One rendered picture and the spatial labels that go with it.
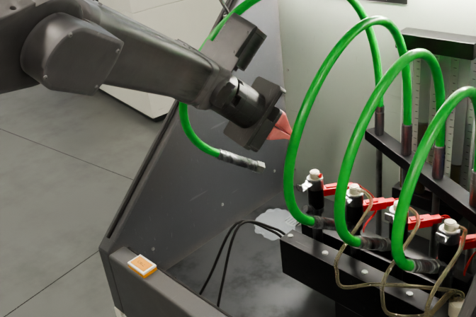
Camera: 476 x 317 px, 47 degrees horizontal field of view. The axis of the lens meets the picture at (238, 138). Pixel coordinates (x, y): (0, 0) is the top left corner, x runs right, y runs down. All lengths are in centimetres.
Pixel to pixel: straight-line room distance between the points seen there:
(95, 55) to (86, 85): 2
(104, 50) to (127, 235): 81
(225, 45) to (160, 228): 55
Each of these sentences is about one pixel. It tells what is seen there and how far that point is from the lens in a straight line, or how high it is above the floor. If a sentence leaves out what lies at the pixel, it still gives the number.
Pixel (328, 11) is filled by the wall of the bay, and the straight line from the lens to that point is 117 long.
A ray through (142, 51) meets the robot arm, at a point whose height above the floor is 147.
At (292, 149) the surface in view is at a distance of 73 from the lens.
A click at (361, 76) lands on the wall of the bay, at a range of 117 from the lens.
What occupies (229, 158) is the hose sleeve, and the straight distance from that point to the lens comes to 93.
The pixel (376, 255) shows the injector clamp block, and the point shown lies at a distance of 97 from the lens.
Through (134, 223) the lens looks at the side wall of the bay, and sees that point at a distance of 112.
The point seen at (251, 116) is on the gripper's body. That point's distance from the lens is 77.
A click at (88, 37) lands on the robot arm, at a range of 32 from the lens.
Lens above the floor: 160
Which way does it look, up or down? 27 degrees down
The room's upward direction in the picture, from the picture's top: 7 degrees counter-clockwise
